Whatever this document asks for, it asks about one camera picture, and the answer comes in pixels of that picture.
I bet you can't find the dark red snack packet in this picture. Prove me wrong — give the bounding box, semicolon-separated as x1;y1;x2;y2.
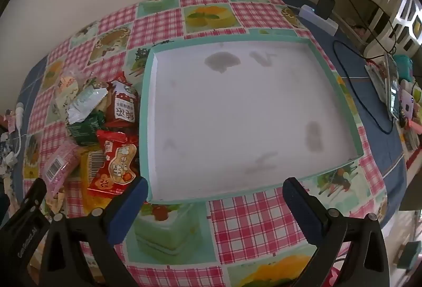
104;71;139;128

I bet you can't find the black charger cable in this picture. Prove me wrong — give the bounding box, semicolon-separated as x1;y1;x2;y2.
330;0;396;53

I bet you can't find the silver green snack packet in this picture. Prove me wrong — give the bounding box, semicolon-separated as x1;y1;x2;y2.
64;86;109;124

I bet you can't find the white cable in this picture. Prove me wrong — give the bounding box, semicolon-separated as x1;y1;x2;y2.
13;103;25;156

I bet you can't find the black looped cable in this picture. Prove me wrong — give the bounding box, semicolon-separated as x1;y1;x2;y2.
333;40;394;134

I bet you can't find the pink snack packet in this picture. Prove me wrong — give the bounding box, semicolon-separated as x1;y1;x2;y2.
43;140;83;195

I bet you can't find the red peanut print packet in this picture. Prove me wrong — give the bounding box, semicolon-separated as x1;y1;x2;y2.
87;129;139;197

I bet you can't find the cream bun clear packet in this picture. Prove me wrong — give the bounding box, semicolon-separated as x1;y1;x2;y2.
54;75;80;116

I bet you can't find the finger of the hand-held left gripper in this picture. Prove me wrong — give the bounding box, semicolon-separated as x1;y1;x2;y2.
23;178;47;208

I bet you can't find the white power strip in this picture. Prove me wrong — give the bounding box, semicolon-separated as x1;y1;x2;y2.
298;4;339;35

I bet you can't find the teal shallow box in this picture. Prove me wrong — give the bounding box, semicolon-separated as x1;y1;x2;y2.
138;35;365;203

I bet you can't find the black charger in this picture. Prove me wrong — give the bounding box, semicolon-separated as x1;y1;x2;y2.
316;0;336;20

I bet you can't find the small green box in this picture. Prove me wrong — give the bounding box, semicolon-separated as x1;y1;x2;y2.
68;109;106;146

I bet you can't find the pink plaid printed tablecloth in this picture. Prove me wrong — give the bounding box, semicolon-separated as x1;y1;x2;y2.
25;0;390;287

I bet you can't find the orange clear cake packet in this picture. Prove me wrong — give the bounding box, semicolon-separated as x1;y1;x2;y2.
79;147;106;212

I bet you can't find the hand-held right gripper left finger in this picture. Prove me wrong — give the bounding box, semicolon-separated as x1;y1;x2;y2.
41;177;149;287

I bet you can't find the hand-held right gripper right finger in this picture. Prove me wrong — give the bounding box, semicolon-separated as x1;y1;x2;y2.
282;177;391;287

